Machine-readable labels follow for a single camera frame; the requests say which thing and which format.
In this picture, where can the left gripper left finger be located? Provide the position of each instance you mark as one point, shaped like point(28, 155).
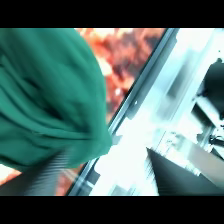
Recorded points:
point(40, 180)

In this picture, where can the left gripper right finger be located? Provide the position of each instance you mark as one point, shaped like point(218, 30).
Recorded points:
point(180, 180)

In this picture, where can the green T-shirt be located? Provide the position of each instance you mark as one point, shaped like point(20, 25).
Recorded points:
point(50, 93)

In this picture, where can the silver frame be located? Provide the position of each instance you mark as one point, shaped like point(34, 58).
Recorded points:
point(173, 100)

